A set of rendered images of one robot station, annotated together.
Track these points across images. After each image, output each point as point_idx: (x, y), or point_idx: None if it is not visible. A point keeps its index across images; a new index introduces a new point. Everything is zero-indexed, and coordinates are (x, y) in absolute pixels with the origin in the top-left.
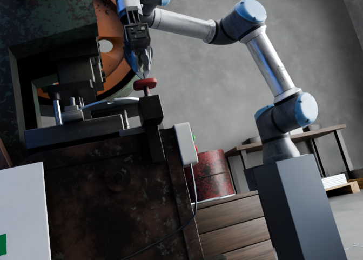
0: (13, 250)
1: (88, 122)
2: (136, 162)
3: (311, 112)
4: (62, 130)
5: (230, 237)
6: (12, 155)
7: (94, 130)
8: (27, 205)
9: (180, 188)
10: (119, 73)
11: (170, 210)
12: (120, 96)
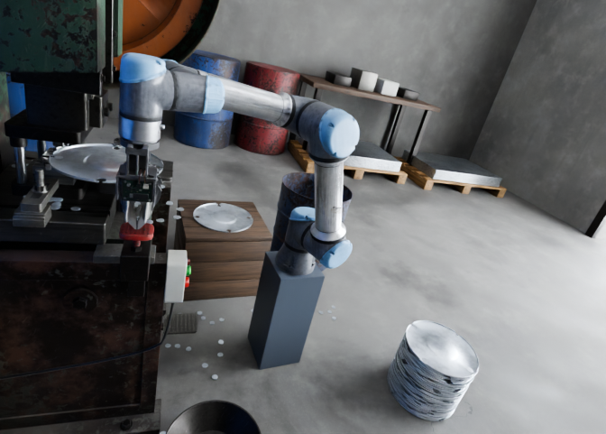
0: None
1: (54, 226)
2: (108, 288)
3: (339, 261)
4: (15, 227)
5: (225, 270)
6: None
7: (62, 235)
8: None
9: (152, 319)
10: (153, 49)
11: (136, 334)
12: None
